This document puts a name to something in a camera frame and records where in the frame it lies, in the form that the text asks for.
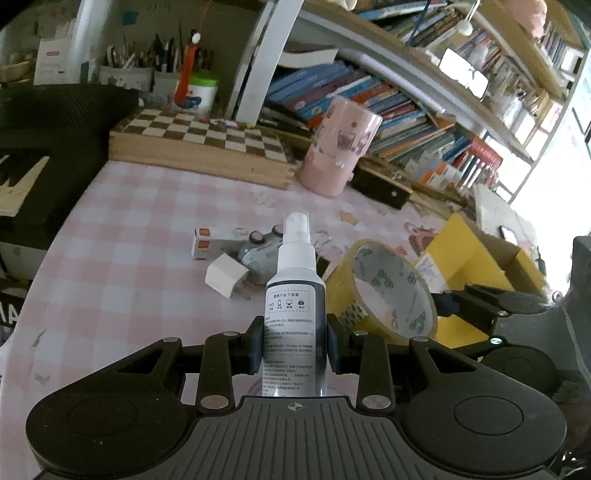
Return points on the white thick book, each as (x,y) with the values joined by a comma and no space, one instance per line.
(307,56)

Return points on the small red white box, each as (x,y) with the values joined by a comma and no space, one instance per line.
(207,242)

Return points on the phone with purple screen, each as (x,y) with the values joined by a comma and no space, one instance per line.
(509,233)

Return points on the row of colourful picture books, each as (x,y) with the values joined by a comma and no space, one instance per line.
(438,27)

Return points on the white frame wooden bookshelf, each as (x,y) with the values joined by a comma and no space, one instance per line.
(258,46)

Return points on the white cube plug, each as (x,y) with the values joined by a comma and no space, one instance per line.
(226,277)

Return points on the white low cabinet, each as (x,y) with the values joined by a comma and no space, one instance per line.
(18,258)

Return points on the black keyboard stand bar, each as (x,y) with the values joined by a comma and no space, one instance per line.
(7,318)

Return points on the pink checked cloth desktop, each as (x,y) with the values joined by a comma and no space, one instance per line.
(138,221)

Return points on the large pink plush animal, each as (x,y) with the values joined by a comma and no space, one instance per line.
(531,16)

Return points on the patterned pen cup with pens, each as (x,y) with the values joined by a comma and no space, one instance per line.
(124,76)

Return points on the white phone on stand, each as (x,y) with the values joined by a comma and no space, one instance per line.
(464,71)

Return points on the white desk hutch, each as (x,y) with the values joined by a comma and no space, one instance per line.
(221,27)

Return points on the wooden chessboard box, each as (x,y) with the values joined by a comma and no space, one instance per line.
(203,143)

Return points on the pink cylindrical container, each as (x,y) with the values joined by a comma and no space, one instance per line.
(337,147)

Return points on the orange white small boxes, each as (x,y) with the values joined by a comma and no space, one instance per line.
(434,173)

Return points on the white box red label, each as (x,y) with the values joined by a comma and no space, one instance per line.
(55,62)

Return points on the black electronic keyboard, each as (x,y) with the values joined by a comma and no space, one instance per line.
(46,115)

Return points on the red pen with penguin top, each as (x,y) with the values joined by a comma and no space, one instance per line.
(187,69)

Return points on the yellow cardboard box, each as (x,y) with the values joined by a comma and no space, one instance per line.
(461,235)

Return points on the red marker box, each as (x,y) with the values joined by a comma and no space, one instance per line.
(482,159)

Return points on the grey pen cup with pens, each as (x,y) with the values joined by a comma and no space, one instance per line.
(166,83)

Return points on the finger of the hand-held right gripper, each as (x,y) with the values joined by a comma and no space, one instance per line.
(444,304)

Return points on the stack of white papers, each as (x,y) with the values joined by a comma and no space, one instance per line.
(494,207)

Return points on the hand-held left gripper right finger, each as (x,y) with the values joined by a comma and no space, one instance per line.
(333,344)

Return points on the brown bowl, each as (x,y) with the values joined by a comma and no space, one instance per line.
(16,71)

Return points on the white spray bottle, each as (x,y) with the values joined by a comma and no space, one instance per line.
(293,300)

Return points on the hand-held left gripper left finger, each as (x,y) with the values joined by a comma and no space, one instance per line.
(256,344)

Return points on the black rectangular case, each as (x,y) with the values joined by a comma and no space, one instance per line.
(383,187)

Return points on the yellow tape roll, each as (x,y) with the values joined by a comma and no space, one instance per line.
(346,290)

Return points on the row of leaning blue books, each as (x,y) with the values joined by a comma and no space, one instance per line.
(369,106)

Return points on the white jar green lid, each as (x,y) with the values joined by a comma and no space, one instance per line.
(202,97)

